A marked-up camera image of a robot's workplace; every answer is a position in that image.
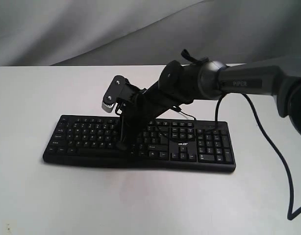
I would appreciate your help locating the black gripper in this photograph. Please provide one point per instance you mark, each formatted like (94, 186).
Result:
(143, 107)

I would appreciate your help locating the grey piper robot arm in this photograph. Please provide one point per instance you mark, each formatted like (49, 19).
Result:
(210, 80)

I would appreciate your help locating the black acer keyboard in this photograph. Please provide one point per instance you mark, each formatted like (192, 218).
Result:
(192, 145)

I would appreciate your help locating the grey backdrop cloth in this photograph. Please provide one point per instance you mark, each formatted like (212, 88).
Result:
(146, 32)

